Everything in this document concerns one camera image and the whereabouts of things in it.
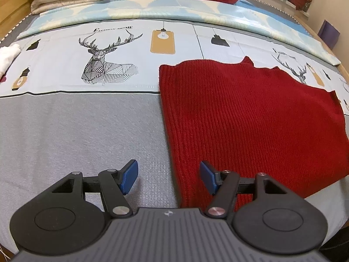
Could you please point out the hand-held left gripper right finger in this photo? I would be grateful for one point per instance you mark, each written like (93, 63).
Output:
(208, 176)

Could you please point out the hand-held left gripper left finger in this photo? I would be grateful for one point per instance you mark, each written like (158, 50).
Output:
(129, 176)

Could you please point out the dark red knit cardigan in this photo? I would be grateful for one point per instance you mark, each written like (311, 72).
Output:
(231, 109)

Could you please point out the deer printed bedsheet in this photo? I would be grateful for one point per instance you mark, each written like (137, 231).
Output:
(81, 131)

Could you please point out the light blue patterned mat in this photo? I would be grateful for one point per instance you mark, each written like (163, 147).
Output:
(163, 11)

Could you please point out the small white cloth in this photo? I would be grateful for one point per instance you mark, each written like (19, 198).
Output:
(8, 57)

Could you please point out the purple box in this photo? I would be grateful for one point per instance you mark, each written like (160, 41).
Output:
(330, 34)

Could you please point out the wooden bed frame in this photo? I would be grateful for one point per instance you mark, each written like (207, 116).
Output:
(11, 2)

